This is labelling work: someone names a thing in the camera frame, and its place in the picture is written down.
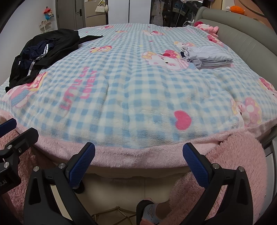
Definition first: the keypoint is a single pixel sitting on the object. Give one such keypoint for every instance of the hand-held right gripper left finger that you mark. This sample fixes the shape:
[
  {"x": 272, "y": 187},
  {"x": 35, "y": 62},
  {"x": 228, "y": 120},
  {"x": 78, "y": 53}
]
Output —
[{"x": 83, "y": 166}]

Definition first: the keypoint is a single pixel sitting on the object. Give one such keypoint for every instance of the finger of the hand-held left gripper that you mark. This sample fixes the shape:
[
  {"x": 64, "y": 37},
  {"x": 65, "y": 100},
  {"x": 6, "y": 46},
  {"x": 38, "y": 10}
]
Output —
[
  {"x": 7, "y": 126},
  {"x": 23, "y": 138}
]

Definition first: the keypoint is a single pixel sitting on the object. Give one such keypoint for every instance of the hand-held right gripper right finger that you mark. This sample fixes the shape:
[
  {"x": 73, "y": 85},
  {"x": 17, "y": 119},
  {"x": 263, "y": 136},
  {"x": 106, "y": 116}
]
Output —
[{"x": 194, "y": 166}]

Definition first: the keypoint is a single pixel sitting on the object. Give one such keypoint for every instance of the navy shorts with silver stripes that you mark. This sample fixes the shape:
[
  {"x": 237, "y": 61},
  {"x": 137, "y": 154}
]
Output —
[{"x": 34, "y": 48}]

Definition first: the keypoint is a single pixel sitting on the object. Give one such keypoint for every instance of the folded grey clothes stack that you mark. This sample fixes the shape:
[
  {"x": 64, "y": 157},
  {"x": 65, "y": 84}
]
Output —
[{"x": 207, "y": 55}]

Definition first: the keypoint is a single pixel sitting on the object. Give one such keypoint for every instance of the person's pink fleece trouser leg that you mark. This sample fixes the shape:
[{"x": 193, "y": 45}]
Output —
[{"x": 233, "y": 155}]

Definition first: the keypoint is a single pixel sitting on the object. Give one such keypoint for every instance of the pink fluffy bed cover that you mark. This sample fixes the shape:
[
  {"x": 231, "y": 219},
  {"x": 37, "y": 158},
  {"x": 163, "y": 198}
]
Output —
[{"x": 138, "y": 155}]

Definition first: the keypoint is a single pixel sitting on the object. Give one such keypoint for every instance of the person's foot in blue sock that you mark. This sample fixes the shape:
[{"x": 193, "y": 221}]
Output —
[{"x": 155, "y": 213}]

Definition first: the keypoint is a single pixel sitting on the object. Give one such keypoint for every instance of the black slipper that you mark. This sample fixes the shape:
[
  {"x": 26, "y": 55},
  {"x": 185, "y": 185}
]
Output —
[{"x": 144, "y": 205}]

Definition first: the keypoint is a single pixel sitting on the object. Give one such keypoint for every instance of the blue checked printed blanket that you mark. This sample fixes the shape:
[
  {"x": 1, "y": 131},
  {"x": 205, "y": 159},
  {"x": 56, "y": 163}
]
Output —
[{"x": 129, "y": 86}]

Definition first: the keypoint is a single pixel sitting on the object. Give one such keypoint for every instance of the black jacket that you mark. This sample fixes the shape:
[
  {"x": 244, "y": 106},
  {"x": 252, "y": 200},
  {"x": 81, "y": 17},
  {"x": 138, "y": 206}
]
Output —
[{"x": 62, "y": 41}]

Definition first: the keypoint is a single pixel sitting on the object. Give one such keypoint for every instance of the white trolley rack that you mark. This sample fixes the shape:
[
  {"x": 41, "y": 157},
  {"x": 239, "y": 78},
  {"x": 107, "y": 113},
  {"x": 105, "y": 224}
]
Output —
[{"x": 45, "y": 26}]

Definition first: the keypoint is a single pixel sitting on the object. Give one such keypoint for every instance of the red plush toy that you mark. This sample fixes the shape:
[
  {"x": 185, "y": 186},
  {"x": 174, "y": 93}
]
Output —
[{"x": 48, "y": 13}]

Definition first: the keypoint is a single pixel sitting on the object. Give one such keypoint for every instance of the grey door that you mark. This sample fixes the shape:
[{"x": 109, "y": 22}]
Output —
[{"x": 69, "y": 15}]

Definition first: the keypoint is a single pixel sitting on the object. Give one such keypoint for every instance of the grey padded headboard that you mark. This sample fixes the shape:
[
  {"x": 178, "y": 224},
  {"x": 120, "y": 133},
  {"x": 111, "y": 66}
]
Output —
[{"x": 244, "y": 39}]

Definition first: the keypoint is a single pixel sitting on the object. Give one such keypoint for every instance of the pink plush toy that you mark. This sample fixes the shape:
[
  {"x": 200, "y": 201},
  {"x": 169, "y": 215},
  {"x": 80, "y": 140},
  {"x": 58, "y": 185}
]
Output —
[{"x": 205, "y": 27}]

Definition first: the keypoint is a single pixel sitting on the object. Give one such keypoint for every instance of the white handbag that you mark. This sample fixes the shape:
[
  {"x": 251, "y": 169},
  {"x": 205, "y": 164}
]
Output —
[{"x": 101, "y": 9}]

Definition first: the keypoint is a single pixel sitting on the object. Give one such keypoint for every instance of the glass door wardrobe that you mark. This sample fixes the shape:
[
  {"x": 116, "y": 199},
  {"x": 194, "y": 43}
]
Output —
[{"x": 173, "y": 10}]

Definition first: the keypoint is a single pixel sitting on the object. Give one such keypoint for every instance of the orange carrot plush toy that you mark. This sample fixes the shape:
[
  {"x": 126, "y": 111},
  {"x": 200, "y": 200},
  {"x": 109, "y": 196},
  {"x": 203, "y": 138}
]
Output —
[{"x": 234, "y": 9}]

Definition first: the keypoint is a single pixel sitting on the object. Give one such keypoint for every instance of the white wardrobe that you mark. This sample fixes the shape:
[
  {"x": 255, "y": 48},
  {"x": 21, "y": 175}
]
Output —
[{"x": 139, "y": 10}]

